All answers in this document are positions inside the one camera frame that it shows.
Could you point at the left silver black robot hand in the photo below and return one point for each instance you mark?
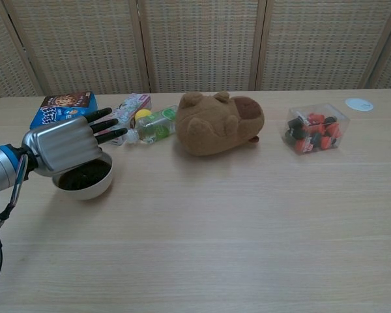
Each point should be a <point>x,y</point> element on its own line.
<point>65,143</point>

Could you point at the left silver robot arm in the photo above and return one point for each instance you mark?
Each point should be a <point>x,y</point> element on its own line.
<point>3,169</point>

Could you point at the blue snack box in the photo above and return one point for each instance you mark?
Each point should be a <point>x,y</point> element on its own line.
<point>52,111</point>

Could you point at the cup of dark coffee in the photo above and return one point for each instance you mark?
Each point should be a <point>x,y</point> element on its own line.
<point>88,187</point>

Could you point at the pink snack packet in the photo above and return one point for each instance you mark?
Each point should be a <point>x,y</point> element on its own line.
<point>133,104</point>

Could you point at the clear box of red black pieces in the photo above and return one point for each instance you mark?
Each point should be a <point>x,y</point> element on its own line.
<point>314,130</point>

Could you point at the yellow ball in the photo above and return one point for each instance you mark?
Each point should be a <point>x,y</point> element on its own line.
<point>143,114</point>

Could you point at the clear bottle with green label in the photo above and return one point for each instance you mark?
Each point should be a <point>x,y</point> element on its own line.
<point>156,127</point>

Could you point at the brown capybara plush toy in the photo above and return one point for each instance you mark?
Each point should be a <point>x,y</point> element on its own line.
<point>215,127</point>

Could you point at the woven bamboo folding screen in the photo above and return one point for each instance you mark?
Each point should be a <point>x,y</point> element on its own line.
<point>195,42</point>

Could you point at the white round table grommet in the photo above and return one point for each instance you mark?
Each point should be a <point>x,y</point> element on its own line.
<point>359,104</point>

